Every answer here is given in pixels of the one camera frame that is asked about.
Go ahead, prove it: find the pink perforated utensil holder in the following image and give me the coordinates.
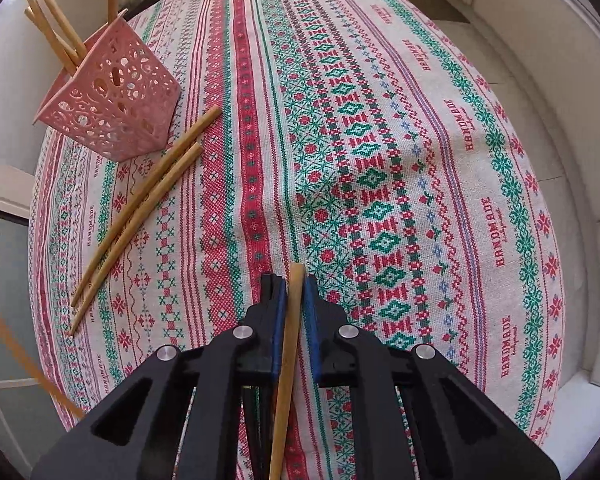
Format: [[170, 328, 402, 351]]
[[34, 16, 181, 162]]

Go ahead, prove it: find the black chopstick gold band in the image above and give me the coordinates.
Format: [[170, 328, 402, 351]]
[[259, 386, 275, 479], [242, 387, 260, 479]]

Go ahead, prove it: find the wooden chopstick leaning in holder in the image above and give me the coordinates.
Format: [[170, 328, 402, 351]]
[[44, 0, 87, 65]]

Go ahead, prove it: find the patterned woven tablecloth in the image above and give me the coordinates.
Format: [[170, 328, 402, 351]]
[[26, 0, 566, 480]]

